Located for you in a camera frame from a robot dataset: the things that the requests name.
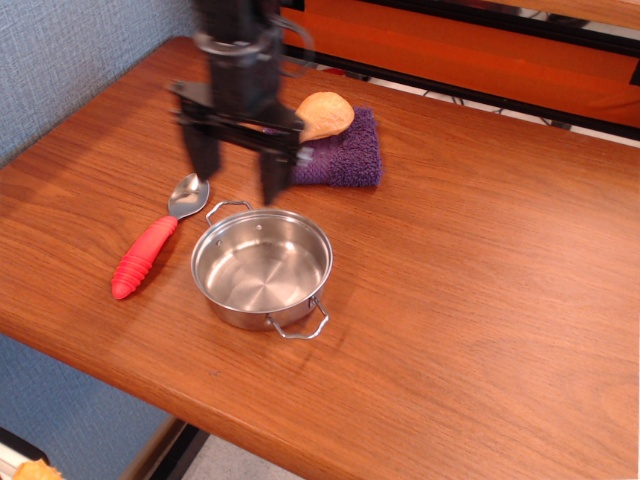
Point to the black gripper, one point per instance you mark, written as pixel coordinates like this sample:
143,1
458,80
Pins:
240,104

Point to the red handled metal spoon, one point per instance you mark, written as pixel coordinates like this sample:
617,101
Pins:
189,197

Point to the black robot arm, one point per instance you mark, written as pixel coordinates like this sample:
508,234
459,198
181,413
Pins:
230,21

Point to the plastic chicken drumstick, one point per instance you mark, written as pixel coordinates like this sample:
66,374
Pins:
324,114

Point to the stainless steel pot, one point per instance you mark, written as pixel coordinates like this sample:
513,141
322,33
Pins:
264,269

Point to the purple folded towel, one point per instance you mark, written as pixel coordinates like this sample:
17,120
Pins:
349,159

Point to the orange object at corner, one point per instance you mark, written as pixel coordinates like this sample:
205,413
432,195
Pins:
36,470

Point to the orange panel black frame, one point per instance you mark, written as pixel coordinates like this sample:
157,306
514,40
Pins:
575,62

